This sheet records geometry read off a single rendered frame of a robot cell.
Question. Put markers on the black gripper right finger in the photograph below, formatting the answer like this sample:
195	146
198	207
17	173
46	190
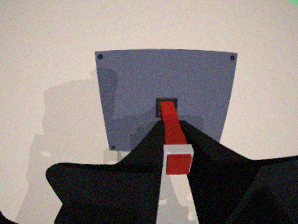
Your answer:
222	181

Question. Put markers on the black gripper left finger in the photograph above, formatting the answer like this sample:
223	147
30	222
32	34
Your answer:
135	182

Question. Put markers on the grey sloped panel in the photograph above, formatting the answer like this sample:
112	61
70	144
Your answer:
132	82

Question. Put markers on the red square peg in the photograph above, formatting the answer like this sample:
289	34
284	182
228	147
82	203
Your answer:
177	155

